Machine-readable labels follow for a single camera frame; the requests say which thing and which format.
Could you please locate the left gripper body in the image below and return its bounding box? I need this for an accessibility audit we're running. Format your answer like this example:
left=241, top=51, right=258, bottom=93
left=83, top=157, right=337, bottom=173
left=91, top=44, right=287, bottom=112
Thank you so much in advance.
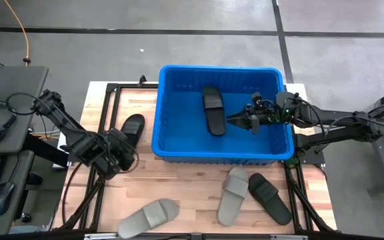
left=107, top=128, right=137, bottom=173

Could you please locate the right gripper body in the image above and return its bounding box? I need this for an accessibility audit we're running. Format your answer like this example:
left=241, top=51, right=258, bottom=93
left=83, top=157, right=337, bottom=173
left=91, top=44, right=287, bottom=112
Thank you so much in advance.
left=245, top=91, right=281, bottom=135

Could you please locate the black rubber slide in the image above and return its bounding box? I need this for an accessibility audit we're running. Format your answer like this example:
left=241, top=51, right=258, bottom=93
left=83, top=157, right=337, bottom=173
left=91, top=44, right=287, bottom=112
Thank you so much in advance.
left=201, top=86, right=227, bottom=137
left=247, top=172, right=293, bottom=226
left=119, top=113, right=146, bottom=150

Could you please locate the grey rubber slide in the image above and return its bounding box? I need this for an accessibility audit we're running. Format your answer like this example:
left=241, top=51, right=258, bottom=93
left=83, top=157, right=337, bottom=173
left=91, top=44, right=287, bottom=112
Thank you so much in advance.
left=217, top=166, right=250, bottom=227
left=117, top=198, right=180, bottom=240

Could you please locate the blue plastic bin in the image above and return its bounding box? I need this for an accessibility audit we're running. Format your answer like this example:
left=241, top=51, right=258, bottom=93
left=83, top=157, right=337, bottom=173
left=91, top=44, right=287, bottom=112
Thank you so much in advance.
left=151, top=64, right=295, bottom=167

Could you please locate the white flat box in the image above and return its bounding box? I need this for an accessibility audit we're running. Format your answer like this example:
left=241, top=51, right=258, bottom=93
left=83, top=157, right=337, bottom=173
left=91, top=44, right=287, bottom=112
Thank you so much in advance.
left=57, top=132, right=71, bottom=169

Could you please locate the silver metal bar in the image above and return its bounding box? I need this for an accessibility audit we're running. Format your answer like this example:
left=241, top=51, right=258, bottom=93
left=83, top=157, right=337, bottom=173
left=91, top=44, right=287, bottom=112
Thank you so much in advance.
left=83, top=233, right=119, bottom=240
left=270, top=234, right=309, bottom=240

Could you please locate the dark grey desk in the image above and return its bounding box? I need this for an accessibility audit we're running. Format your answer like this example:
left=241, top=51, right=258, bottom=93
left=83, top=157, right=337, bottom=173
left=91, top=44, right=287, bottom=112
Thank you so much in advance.
left=0, top=149, right=35, bottom=237

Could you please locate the black computer mouse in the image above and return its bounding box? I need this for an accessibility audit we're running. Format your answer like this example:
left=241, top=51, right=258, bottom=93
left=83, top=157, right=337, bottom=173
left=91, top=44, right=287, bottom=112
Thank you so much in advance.
left=0, top=181, right=15, bottom=217

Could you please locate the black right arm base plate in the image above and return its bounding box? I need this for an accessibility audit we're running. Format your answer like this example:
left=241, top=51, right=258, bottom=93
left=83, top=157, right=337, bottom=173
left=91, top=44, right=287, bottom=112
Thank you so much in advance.
left=293, top=133, right=326, bottom=165

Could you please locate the black aluminium table frame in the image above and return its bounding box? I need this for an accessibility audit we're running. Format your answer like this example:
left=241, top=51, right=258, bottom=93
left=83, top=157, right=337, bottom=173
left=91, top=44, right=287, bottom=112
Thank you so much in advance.
left=53, top=82, right=338, bottom=234

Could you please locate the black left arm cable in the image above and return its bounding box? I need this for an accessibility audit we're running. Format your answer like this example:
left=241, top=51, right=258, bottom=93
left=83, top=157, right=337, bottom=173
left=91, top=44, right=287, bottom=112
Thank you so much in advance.
left=5, top=91, right=46, bottom=117

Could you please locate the orange yellow cable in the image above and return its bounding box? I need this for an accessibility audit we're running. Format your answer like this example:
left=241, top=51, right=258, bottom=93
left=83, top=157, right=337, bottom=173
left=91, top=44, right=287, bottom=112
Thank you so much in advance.
left=3, top=0, right=32, bottom=66

